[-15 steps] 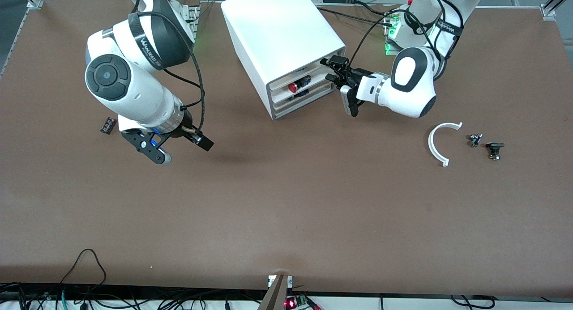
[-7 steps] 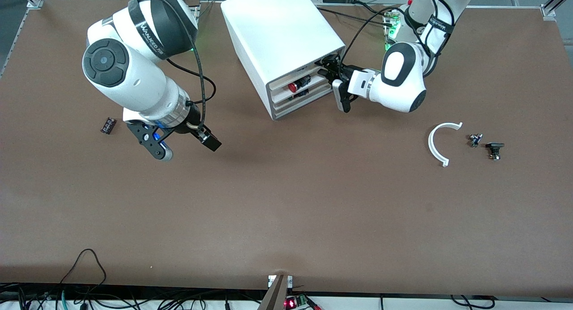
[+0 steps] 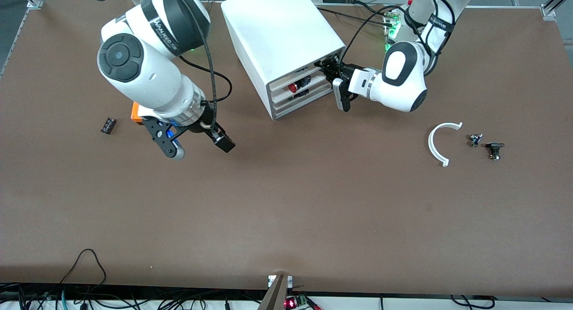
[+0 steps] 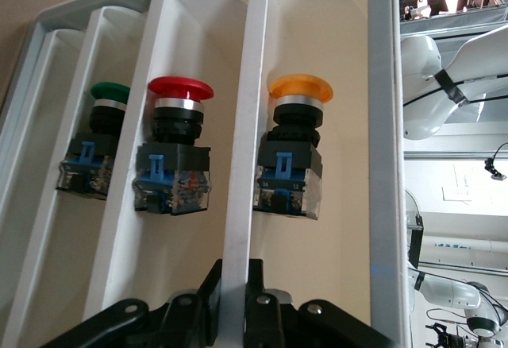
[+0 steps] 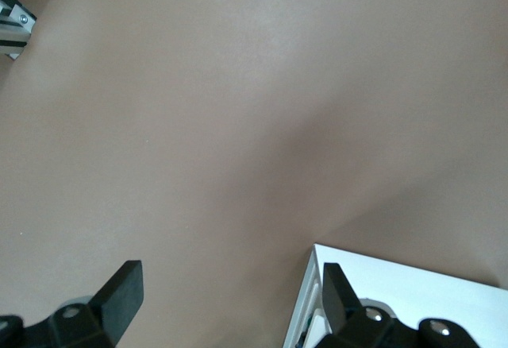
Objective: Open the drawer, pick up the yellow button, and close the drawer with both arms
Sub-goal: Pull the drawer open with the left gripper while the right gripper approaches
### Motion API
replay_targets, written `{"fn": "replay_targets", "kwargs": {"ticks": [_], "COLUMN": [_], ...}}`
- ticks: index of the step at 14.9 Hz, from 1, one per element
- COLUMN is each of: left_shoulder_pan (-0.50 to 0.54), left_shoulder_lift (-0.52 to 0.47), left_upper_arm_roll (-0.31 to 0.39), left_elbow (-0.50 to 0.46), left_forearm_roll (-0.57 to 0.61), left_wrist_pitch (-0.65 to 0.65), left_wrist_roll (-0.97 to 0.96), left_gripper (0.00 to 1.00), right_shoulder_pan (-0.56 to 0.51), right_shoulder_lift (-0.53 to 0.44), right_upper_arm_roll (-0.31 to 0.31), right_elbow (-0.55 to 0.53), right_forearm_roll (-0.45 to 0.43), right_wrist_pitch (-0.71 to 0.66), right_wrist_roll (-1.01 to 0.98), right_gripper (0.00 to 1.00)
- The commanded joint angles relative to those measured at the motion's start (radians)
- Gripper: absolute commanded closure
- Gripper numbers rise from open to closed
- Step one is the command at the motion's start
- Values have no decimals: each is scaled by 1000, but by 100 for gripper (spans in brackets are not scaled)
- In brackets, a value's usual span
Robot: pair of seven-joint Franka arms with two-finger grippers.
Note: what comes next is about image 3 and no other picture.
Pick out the white drawer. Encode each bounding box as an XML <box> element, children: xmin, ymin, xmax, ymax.
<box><xmin>271</xmin><ymin>65</ymin><xmax>338</xmax><ymax>104</ymax></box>
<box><xmin>268</xmin><ymin>52</ymin><xmax>339</xmax><ymax>92</ymax></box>
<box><xmin>272</xmin><ymin>80</ymin><xmax>337</xmax><ymax>116</ymax></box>

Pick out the red push button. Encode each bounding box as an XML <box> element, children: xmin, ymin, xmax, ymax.
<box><xmin>288</xmin><ymin>76</ymin><xmax>312</xmax><ymax>94</ymax></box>

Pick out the white drawer cabinet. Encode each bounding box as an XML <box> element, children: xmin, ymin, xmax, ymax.
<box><xmin>221</xmin><ymin>0</ymin><xmax>346</xmax><ymax>120</ymax></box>

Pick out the orange box with hole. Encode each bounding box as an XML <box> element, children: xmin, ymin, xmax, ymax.
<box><xmin>131</xmin><ymin>102</ymin><xmax>149</xmax><ymax>123</ymax></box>

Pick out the white curved plastic arc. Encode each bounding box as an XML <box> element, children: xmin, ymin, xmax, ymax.
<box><xmin>428</xmin><ymin>122</ymin><xmax>463</xmax><ymax>167</ymax></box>

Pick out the circuit board with red light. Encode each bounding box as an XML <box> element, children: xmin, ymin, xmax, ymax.
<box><xmin>284</xmin><ymin>294</ymin><xmax>321</xmax><ymax>310</ymax></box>

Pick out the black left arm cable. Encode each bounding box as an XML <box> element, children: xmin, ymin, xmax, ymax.
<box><xmin>338</xmin><ymin>0</ymin><xmax>455</xmax><ymax>78</ymax></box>

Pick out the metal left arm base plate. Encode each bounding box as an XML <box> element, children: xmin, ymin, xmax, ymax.
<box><xmin>383</xmin><ymin>8</ymin><xmax>406</xmax><ymax>52</ymax></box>

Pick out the grey metal camera bracket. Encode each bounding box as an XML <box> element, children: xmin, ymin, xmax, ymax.
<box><xmin>257</xmin><ymin>274</ymin><xmax>294</xmax><ymax>310</ymax></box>

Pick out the black cable loop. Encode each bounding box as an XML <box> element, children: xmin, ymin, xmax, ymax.
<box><xmin>60</xmin><ymin>249</ymin><xmax>108</xmax><ymax>297</ymax></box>

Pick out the small black switch part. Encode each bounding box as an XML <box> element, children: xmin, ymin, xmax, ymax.
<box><xmin>486</xmin><ymin>142</ymin><xmax>505</xmax><ymax>161</ymax></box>

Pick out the black cable tangle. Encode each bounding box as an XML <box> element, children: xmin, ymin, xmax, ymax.
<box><xmin>0</xmin><ymin>281</ymin><xmax>269</xmax><ymax>310</ymax></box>

